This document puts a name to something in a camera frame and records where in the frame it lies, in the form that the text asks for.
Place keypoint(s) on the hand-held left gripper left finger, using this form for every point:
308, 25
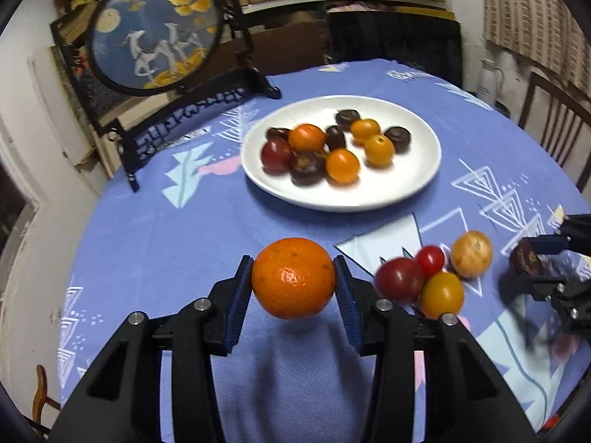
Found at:
238, 304

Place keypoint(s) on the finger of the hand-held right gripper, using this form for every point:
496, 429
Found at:
572, 235
554, 288

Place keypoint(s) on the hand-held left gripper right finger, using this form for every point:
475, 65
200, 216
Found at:
346, 300

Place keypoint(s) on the orange tangerine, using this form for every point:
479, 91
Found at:
293, 279

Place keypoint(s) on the dark red tomato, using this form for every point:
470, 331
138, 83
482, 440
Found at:
399, 279
276, 153

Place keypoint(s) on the pale orange round fruit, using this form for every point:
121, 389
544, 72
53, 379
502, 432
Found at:
471, 254

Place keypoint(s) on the small red cherry tomato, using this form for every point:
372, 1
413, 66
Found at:
430, 260

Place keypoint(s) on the yellow-orange tomato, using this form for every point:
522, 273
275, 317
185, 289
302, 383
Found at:
379, 150
441, 295
364, 130
342, 165
307, 137

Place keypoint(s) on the white oval plate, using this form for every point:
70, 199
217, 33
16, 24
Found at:
406, 180

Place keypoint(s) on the wooden chair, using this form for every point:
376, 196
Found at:
558, 120

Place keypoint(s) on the white thermos jug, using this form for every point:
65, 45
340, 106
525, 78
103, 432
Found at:
489, 76

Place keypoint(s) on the striped beige curtain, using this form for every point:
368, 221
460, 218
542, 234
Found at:
535, 23

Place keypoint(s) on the brown cardboard box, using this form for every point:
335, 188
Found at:
291, 46

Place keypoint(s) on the round embroidered screen ornament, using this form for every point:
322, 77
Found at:
157, 32

